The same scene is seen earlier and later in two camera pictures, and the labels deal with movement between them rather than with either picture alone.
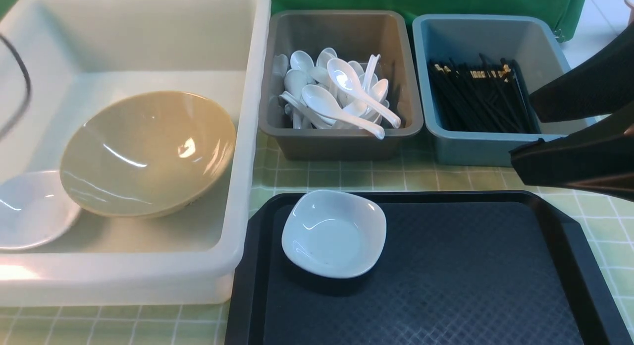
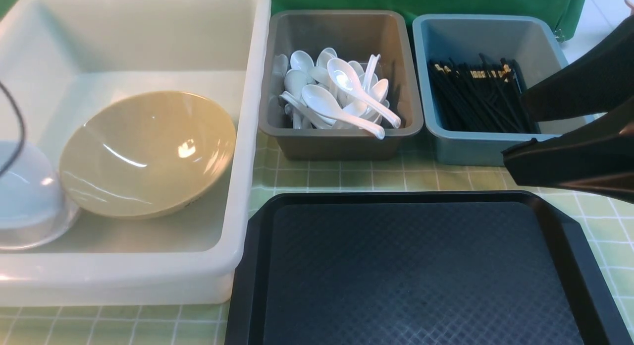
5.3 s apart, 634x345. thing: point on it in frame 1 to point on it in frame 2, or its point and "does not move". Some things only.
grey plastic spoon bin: [356, 36] does not move
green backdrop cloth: [567, 6] does not move
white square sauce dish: [334, 234] to [33, 210]
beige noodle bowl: [148, 154] does not move
